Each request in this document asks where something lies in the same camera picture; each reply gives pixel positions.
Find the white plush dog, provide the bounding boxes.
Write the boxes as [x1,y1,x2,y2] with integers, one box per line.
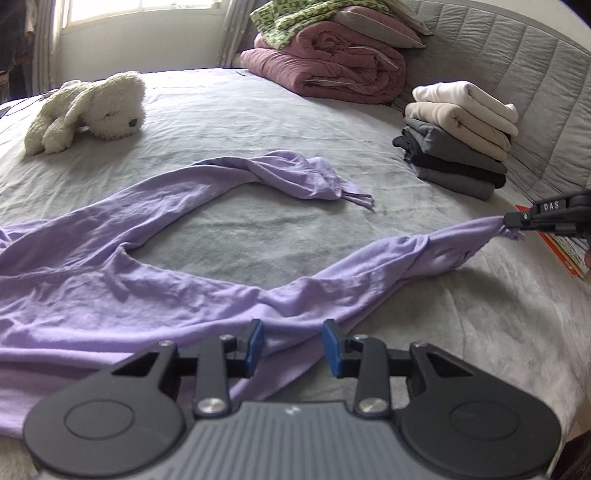
[24,71,147,156]

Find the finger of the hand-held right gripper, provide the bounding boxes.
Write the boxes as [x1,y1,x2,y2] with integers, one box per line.
[502,198,575,232]

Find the grey quilted headboard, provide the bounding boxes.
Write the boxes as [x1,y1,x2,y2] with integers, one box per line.
[388,0,591,278]

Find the maroon folded comforter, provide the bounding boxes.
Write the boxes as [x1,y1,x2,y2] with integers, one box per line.
[239,21,408,104]

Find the folded black garment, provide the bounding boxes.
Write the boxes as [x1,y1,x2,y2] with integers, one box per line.
[405,151,508,188]

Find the folded grey knit garment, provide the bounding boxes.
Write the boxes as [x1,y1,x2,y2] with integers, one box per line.
[414,167,497,200]

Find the folded white garment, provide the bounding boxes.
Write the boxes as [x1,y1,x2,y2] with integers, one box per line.
[412,80,519,124]

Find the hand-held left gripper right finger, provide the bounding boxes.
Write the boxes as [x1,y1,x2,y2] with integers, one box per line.
[322,318,481,418]

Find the window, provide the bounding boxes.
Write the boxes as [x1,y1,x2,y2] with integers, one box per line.
[67,0,232,28]

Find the orange book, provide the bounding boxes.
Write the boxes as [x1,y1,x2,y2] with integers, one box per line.
[515,205,591,280]

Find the grey patterned curtain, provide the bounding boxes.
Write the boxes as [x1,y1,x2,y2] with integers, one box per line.
[32,0,71,89]
[217,0,259,70]

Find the grey pillow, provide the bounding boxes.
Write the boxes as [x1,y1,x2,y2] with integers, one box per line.
[332,9,426,49]

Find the lavender garment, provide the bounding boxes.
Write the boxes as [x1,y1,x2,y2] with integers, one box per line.
[0,150,525,439]

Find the folded beige garment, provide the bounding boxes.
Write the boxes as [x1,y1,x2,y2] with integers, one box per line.
[405,102,513,161]

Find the light patterned pillow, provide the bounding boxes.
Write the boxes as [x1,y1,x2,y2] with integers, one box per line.
[383,0,435,37]

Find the hanging dark jacket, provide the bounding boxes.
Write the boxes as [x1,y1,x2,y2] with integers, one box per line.
[0,0,34,93]

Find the green patterned blanket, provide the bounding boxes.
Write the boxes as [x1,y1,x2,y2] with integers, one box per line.
[249,0,393,51]

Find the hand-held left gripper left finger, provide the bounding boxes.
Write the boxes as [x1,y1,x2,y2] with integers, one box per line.
[111,318,265,418]

